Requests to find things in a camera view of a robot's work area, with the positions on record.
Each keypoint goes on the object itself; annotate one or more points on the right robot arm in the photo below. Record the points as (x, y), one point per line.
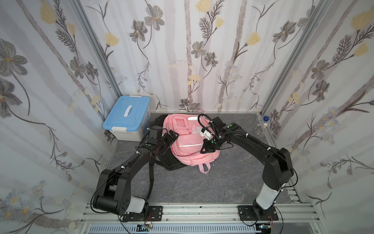
(278, 168)

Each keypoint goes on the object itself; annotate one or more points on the pink backpack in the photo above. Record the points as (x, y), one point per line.
(189, 143)

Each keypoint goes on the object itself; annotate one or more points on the black backpack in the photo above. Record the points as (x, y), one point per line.
(166, 160)

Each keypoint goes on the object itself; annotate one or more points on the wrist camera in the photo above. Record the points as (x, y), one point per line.
(155, 136)
(212, 127)

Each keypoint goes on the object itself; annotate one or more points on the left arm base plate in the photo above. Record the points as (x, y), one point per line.
(149, 213)

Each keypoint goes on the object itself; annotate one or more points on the clear bottle with blue cap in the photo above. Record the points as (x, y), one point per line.
(262, 125)

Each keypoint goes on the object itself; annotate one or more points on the aluminium frame rail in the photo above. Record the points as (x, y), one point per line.
(188, 218)

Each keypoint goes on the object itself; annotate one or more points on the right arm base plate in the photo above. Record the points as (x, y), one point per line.
(256, 213)

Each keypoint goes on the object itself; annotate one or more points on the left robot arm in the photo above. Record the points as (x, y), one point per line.
(113, 191)

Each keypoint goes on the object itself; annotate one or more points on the white box with blue lid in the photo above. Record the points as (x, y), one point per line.
(129, 118)

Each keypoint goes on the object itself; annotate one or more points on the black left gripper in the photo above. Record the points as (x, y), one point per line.
(170, 141)

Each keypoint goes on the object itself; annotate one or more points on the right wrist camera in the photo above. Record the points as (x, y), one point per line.
(212, 127)

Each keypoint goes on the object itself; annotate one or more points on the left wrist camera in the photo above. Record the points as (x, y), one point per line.
(155, 136)

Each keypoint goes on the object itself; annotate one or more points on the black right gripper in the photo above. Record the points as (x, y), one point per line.
(211, 143)

